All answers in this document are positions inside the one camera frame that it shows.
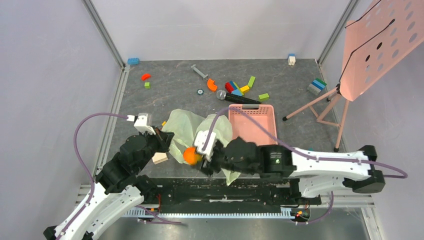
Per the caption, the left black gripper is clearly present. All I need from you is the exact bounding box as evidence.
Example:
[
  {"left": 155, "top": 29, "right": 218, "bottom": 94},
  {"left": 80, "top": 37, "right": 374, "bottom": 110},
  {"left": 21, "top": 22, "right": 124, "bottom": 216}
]
[{"left": 135, "top": 125, "right": 175, "bottom": 172}]

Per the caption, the green avocado plastic bag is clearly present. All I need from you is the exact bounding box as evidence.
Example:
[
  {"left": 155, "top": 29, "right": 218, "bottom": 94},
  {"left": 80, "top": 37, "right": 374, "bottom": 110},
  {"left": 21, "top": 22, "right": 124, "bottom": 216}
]
[{"left": 161, "top": 108, "right": 242, "bottom": 186}]

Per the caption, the fake orange fruit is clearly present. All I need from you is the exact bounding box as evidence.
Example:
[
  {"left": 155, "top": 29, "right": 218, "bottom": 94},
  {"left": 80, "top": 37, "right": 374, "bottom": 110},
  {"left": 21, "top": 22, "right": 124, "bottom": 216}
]
[{"left": 183, "top": 146, "right": 203, "bottom": 166}]

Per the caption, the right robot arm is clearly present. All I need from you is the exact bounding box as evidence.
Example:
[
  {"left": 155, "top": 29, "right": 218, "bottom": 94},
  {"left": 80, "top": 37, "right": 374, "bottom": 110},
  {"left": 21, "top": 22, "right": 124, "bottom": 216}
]
[{"left": 194, "top": 137, "right": 386, "bottom": 204}]

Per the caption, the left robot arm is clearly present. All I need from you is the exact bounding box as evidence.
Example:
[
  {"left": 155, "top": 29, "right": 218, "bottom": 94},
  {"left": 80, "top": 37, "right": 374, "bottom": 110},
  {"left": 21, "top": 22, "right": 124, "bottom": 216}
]
[{"left": 43, "top": 127, "right": 174, "bottom": 240}]

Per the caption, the white large brick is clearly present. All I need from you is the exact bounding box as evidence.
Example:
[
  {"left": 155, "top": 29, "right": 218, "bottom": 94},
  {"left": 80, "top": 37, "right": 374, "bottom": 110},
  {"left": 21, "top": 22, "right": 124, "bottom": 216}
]
[{"left": 152, "top": 152, "right": 168, "bottom": 165}]

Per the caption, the pink plastic basket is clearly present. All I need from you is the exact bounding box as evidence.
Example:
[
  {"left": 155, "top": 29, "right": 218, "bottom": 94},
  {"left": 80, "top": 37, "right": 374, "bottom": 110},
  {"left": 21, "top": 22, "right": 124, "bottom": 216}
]
[{"left": 228, "top": 104, "right": 278, "bottom": 146}]

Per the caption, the black microphone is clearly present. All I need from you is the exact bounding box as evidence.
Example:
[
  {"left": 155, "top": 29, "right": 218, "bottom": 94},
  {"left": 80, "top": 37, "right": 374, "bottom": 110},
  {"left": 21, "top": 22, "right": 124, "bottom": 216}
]
[{"left": 216, "top": 90, "right": 262, "bottom": 105}]

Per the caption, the short green block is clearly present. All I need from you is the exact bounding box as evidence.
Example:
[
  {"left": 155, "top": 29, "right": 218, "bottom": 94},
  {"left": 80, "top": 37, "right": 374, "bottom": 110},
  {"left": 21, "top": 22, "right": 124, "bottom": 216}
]
[{"left": 258, "top": 93, "right": 270, "bottom": 102}]

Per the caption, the red arch block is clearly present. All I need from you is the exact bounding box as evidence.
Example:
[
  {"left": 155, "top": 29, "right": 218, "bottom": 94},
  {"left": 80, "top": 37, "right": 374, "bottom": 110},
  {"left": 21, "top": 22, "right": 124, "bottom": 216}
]
[{"left": 140, "top": 73, "right": 151, "bottom": 81}]

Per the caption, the yellow small block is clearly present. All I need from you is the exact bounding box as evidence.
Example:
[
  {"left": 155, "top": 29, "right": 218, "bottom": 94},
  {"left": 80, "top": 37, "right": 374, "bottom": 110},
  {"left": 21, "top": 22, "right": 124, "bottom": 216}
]
[{"left": 240, "top": 85, "right": 251, "bottom": 95}]

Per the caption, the orange curved track piece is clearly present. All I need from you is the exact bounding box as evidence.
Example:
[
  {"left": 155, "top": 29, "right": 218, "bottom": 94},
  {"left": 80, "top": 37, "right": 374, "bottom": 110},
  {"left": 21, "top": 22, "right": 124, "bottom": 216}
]
[{"left": 206, "top": 78, "right": 218, "bottom": 92}]

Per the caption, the red blue brick stack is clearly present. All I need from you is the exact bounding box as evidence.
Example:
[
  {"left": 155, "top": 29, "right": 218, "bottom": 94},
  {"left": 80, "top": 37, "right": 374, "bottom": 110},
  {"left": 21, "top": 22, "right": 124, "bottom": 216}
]
[{"left": 225, "top": 81, "right": 244, "bottom": 97}]

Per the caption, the long green block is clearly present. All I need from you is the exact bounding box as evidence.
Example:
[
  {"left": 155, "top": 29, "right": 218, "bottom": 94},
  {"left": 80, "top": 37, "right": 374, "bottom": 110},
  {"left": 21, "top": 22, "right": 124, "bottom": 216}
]
[{"left": 247, "top": 76, "right": 256, "bottom": 89}]

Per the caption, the grey blue green brick stack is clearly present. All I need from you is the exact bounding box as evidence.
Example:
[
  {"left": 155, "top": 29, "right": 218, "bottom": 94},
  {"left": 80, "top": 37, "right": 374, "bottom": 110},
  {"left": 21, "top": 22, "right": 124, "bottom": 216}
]
[{"left": 307, "top": 78, "right": 327, "bottom": 96}]

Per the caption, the white blue small brick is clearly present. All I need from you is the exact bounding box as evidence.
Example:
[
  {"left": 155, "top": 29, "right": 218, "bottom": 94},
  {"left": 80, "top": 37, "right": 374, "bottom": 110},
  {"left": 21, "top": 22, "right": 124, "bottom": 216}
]
[{"left": 287, "top": 53, "right": 296, "bottom": 66}]

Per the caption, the pink music stand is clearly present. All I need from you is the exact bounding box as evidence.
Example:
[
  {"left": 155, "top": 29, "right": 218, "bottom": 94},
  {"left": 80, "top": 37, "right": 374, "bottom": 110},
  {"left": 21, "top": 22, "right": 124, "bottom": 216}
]
[{"left": 283, "top": 0, "right": 424, "bottom": 152}]

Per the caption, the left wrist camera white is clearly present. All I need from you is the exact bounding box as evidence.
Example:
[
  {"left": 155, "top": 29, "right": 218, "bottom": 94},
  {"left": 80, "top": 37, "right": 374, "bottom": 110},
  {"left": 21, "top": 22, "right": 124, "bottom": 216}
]
[{"left": 126, "top": 112, "right": 156, "bottom": 135}]

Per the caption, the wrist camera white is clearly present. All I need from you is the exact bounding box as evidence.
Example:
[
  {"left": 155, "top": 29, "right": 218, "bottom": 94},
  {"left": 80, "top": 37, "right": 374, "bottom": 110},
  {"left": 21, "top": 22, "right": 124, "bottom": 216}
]
[
  {"left": 126, "top": 112, "right": 156, "bottom": 135},
  {"left": 193, "top": 130, "right": 217, "bottom": 162}
]

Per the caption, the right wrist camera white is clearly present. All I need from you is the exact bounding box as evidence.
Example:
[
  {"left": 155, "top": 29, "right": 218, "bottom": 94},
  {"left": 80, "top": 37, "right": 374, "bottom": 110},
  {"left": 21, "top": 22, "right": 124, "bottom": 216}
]
[{"left": 193, "top": 130, "right": 217, "bottom": 162}]

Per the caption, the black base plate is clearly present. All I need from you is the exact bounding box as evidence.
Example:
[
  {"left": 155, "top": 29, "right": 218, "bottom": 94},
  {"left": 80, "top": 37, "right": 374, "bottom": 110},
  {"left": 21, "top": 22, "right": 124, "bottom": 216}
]
[{"left": 151, "top": 178, "right": 322, "bottom": 206}]

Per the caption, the blue brick at wall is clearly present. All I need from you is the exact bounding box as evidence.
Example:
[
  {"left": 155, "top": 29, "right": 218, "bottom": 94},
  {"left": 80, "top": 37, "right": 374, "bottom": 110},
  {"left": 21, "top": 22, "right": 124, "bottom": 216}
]
[{"left": 127, "top": 57, "right": 140, "bottom": 66}]

